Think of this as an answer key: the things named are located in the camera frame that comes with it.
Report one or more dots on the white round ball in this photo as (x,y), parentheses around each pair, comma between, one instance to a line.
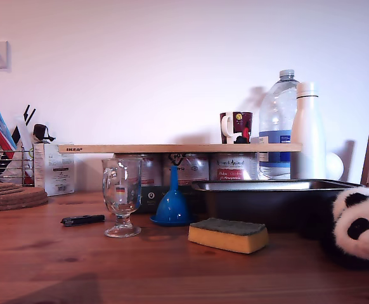
(333,166)

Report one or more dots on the clear plastic water bottle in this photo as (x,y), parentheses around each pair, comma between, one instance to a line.
(276,104)

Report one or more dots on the yellow sponge green scouring pad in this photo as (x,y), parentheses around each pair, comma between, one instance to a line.
(225,240)

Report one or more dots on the silver tin can script label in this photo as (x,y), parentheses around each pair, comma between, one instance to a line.
(232,168)

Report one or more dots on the black pocket knife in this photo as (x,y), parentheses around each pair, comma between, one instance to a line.
(83,219)

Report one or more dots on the large square cork coaster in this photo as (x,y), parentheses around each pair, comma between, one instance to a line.
(18,190)

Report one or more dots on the dark green box flag print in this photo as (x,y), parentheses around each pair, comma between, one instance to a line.
(149,199)

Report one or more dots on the blue packet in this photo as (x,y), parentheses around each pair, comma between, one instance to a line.
(0,123)

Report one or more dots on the wooden shelf board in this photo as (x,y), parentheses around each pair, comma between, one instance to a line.
(172,148)

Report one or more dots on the silver tin can black scribble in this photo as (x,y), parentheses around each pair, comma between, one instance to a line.
(191,171)

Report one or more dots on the black and white panda plush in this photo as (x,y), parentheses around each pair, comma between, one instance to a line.
(359,202)

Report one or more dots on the small dark brown pouch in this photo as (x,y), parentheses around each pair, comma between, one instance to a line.
(40,130)

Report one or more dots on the white insulated bottle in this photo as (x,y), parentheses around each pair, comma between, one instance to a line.
(308,126)

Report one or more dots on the dark metal baking tray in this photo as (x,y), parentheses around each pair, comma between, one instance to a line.
(251,202)

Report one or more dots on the white packet black bolt print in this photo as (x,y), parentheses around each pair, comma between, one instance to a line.
(21,133)

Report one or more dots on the blue plastic funnel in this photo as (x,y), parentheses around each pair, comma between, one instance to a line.
(172,209)

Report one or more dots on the white carton box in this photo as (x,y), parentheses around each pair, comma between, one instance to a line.
(54,171)

